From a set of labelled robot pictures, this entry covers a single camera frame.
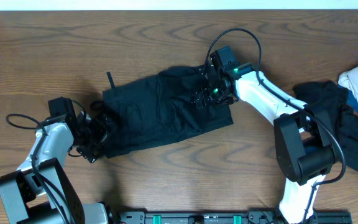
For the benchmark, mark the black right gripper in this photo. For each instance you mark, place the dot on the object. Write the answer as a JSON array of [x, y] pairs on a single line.
[[206, 99]]

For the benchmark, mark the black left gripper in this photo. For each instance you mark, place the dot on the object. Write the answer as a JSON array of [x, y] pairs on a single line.
[[101, 132]]

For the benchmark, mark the black cloth shorts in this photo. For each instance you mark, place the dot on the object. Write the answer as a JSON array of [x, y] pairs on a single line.
[[157, 110]]

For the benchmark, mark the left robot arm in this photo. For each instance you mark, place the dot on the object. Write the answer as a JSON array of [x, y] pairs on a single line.
[[39, 191]]

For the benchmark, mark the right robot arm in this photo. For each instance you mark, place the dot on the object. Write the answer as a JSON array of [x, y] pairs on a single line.
[[305, 145]]

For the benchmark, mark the pile of clothes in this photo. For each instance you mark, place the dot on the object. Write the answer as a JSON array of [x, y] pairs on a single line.
[[341, 100]]

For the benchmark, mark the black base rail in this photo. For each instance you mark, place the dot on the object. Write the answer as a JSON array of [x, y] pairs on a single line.
[[228, 218]]

